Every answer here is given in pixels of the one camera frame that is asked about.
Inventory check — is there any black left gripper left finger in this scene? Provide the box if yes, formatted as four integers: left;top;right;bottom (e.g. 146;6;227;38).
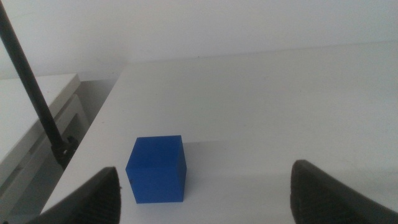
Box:
26;166;121;224

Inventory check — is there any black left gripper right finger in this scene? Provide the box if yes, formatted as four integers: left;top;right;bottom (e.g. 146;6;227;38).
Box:
289;159;398;224

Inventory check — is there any blue cube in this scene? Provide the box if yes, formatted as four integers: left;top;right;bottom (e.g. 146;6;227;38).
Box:
125;134;188;205

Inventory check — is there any white side table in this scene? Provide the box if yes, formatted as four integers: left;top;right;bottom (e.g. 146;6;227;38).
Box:
0;73;91;218

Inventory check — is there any black stand pole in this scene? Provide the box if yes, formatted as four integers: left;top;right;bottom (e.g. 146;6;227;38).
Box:
0;0;78;170

